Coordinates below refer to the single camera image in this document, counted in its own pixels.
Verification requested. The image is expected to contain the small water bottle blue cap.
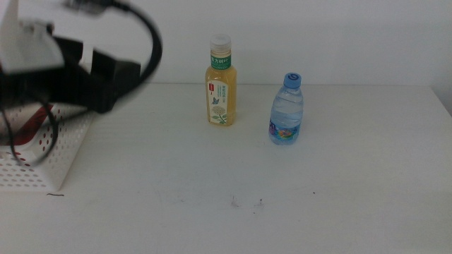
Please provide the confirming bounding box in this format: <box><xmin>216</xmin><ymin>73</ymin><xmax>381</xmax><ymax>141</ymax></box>
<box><xmin>268</xmin><ymin>72</ymin><xmax>304</xmax><ymax>146</ymax></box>

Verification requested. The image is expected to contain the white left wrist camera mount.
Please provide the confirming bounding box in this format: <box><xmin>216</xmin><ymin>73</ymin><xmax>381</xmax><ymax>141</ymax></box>
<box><xmin>0</xmin><ymin>0</ymin><xmax>66</xmax><ymax>75</ymax></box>

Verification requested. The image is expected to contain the red cola can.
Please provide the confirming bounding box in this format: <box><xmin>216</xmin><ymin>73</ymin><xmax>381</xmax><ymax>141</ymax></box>
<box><xmin>0</xmin><ymin>104</ymin><xmax>54</xmax><ymax>147</ymax></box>

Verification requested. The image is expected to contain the thin black left gripper cable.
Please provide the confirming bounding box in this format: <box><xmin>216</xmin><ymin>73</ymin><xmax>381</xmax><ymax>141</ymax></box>
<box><xmin>0</xmin><ymin>98</ymin><xmax>60</xmax><ymax>167</ymax></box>

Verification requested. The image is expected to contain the white perforated plastic basket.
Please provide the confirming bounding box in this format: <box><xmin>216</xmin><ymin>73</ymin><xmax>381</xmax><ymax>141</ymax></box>
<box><xmin>0</xmin><ymin>102</ymin><xmax>96</xmax><ymax>193</ymax></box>

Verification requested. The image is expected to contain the yellow juice bottle green label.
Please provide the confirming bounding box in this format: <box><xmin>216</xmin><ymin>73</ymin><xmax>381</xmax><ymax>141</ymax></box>
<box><xmin>204</xmin><ymin>33</ymin><xmax>238</xmax><ymax>127</ymax></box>

